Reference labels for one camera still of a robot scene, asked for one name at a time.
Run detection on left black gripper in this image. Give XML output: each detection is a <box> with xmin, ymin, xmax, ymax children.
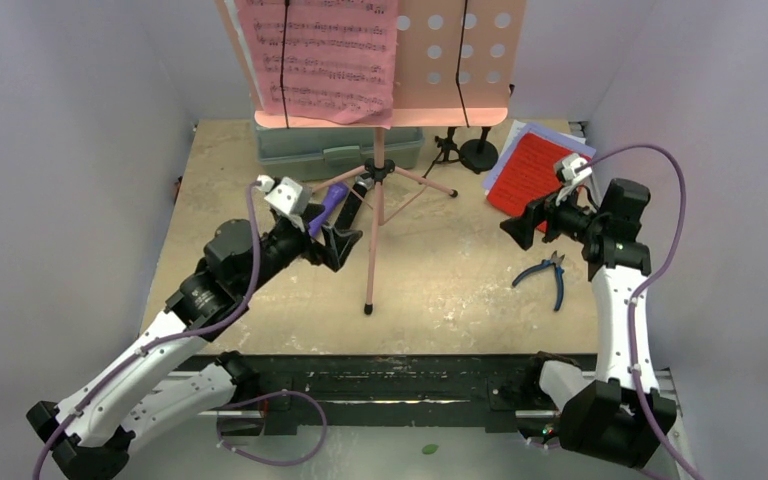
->
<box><xmin>240</xmin><ymin>202</ymin><xmax>360</xmax><ymax>295</ymax></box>

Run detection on red sheet music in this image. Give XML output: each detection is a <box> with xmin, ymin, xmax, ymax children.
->
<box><xmin>486</xmin><ymin>134</ymin><xmax>574</xmax><ymax>217</ymax></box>

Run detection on purple toy microphone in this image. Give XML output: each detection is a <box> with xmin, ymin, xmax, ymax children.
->
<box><xmin>308</xmin><ymin>183</ymin><xmax>349</xmax><ymax>237</ymax></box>

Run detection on lavender sheet music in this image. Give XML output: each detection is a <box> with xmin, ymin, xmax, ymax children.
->
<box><xmin>482</xmin><ymin>120</ymin><xmax>596</xmax><ymax>195</ymax></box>

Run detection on black silver microphone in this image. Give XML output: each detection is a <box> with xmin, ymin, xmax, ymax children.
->
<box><xmin>333</xmin><ymin>173</ymin><xmax>373</xmax><ymax>230</ymax></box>

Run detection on black desktop mic stand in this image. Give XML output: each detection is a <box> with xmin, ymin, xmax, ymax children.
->
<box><xmin>459</xmin><ymin>126</ymin><xmax>499</xmax><ymax>174</ymax></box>

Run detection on black tripod mic stand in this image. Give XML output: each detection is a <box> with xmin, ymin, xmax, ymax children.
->
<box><xmin>422</xmin><ymin>126</ymin><xmax>462</xmax><ymax>178</ymax></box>

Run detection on pink sheet music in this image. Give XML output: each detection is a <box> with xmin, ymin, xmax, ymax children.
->
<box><xmin>234</xmin><ymin>1</ymin><xmax>399</xmax><ymax>128</ymax></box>

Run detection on white sheet music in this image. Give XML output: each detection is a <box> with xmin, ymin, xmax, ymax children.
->
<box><xmin>217</xmin><ymin>0</ymin><xmax>263</xmax><ymax>112</ymax></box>
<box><xmin>499</xmin><ymin>120</ymin><xmax>596</xmax><ymax>160</ymax></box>

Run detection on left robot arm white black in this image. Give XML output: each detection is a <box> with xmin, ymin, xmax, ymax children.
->
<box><xmin>26</xmin><ymin>218</ymin><xmax>363</xmax><ymax>479</ymax></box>

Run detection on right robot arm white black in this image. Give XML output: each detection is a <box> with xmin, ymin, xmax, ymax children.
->
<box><xmin>500</xmin><ymin>179</ymin><xmax>677</xmax><ymax>470</ymax></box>

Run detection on green plastic storage box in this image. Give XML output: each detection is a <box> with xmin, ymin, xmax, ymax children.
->
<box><xmin>253</xmin><ymin>124</ymin><xmax>425</xmax><ymax>181</ymax></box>

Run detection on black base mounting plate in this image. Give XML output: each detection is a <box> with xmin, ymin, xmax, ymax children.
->
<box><xmin>171</xmin><ymin>353</ymin><xmax>597</xmax><ymax>439</ymax></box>

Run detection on small green leaf piece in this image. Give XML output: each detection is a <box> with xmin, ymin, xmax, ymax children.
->
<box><xmin>421</xmin><ymin>444</ymin><xmax>439</xmax><ymax>455</ymax></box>

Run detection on blue handled pliers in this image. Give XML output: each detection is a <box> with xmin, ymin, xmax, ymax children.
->
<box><xmin>511</xmin><ymin>250</ymin><xmax>565</xmax><ymax>312</ymax></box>

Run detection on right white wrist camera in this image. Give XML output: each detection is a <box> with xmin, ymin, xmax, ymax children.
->
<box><xmin>553</xmin><ymin>153</ymin><xmax>592</xmax><ymax>206</ymax></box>

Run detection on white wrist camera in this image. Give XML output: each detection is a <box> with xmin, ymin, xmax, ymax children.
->
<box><xmin>553</xmin><ymin>153</ymin><xmax>592</xmax><ymax>206</ymax></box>
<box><xmin>256</xmin><ymin>175</ymin><xmax>313</xmax><ymax>232</ymax></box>

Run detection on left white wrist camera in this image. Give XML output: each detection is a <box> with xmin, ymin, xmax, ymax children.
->
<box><xmin>256</xmin><ymin>175</ymin><xmax>313</xmax><ymax>232</ymax></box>

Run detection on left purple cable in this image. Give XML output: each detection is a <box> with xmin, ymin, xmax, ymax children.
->
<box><xmin>31</xmin><ymin>181</ymin><xmax>328</xmax><ymax>480</ymax></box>

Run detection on purple cable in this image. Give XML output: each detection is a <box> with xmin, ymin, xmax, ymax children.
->
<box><xmin>526</xmin><ymin>144</ymin><xmax>706</xmax><ymax>480</ymax></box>
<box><xmin>31</xmin><ymin>181</ymin><xmax>328</xmax><ymax>480</ymax></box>

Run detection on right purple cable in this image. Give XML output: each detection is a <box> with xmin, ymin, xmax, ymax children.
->
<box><xmin>526</xmin><ymin>144</ymin><xmax>706</xmax><ymax>480</ymax></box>

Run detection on aluminium frame rail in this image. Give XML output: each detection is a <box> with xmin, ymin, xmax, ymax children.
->
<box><xmin>158</xmin><ymin>368</ymin><xmax>685</xmax><ymax>420</ymax></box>

